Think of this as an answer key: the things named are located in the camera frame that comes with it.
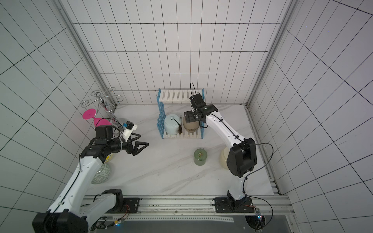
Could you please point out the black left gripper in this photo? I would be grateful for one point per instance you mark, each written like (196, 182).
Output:
(134, 151)

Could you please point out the brown tea canister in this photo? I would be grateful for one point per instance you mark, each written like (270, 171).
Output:
(191, 127)

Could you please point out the blue white wooden shelf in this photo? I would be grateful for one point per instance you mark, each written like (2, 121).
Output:
(174, 97)

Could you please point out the cream tea canister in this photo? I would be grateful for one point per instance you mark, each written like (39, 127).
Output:
(223, 158)

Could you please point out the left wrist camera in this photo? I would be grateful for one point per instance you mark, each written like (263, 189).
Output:
(128, 128)

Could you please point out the green tea canister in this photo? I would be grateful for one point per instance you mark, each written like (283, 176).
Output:
(200, 157)

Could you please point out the green patterned plate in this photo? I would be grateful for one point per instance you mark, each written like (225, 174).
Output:
(102, 175)

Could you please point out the chrome glass holder stand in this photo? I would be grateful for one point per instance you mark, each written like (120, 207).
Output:
(106, 100)

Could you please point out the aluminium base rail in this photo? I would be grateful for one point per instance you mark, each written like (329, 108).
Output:
(259, 211)

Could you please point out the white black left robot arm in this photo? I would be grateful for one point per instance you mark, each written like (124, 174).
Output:
(66, 214)

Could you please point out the light blue tea canister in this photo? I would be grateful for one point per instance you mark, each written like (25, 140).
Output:
(172, 124)

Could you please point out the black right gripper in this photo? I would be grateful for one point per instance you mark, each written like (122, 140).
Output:
(193, 115)

